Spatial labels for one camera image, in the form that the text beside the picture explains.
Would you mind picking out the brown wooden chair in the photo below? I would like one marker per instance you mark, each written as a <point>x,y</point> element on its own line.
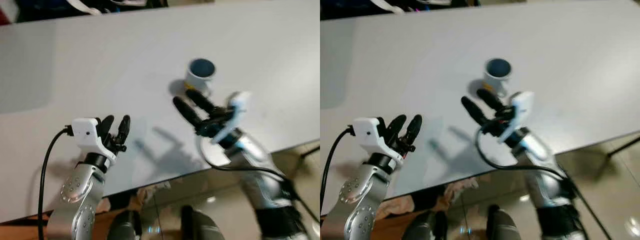
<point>400,207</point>
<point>20,225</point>

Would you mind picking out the dark robot leg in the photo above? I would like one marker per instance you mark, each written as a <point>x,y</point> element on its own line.
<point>125,226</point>
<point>504,226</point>
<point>200,226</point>
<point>425,226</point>

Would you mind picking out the white mug blue inside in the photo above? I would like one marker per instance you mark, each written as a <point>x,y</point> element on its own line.
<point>200,80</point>
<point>496,80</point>

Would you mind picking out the pale pink crumpled cloth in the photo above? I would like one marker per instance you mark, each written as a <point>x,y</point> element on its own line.
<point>457,190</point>
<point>150,192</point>

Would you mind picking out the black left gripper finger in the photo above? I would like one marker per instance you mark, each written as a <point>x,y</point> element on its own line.
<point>414,129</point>
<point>123,130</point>
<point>105,127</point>
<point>395,127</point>

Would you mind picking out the black bag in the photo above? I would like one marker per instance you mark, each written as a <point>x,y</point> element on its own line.
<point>350,7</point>
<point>40,9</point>

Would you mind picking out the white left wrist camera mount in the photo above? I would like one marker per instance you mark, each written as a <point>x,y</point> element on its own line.
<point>87,132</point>
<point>370,132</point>

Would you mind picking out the black metal table leg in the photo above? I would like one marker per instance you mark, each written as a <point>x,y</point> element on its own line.
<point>622,146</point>
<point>309,152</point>

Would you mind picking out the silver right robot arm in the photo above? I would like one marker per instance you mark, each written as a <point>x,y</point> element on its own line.
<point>255,160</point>
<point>542,160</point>

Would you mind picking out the dark right robot leg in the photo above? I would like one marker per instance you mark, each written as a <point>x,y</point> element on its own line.
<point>200,226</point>
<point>504,226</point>

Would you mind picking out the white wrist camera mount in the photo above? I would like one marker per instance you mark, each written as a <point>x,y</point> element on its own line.
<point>522,107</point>
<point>370,132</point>
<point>87,132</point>
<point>240,105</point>

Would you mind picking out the dark left robot leg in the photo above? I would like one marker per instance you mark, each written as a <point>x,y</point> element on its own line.
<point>425,226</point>
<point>125,226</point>

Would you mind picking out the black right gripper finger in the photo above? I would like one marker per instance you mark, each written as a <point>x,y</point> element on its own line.
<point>490,99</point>
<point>200,100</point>
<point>187,112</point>
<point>473,110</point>

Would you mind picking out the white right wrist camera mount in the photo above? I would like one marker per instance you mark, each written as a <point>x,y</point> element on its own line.
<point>522,107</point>
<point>240,105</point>

